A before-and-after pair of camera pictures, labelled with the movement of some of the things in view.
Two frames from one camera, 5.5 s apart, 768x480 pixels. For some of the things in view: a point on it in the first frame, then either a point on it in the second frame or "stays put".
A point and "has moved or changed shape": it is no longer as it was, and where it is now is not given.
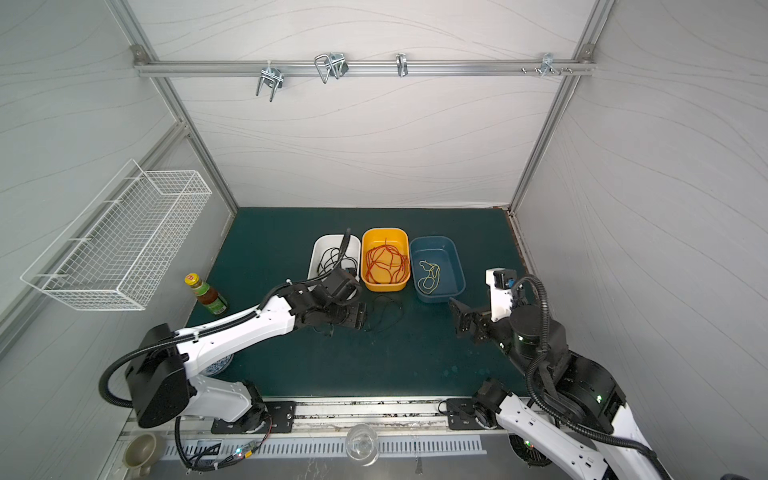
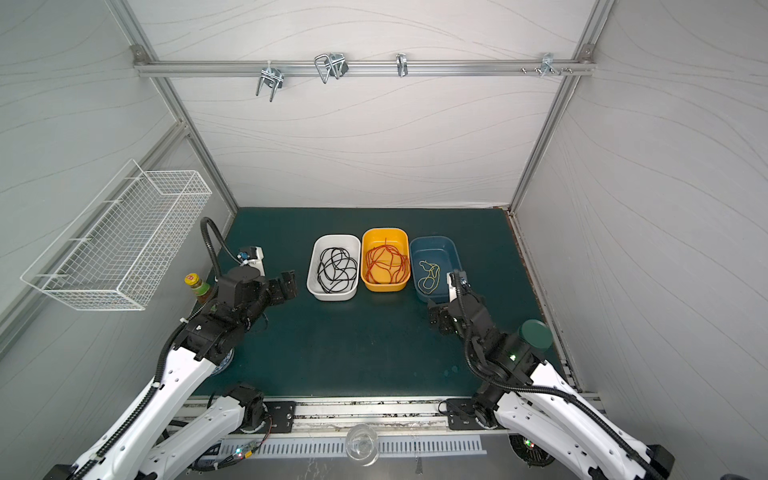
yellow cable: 428,284 stays put
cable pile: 386,312 has moved or changed shape
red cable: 385,266 stays put
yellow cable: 429,283 stays put
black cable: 331,258 stays put
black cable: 330,258 stays put
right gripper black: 477,322 to 448,318
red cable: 385,266 stays put
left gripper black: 358,315 to 278,295
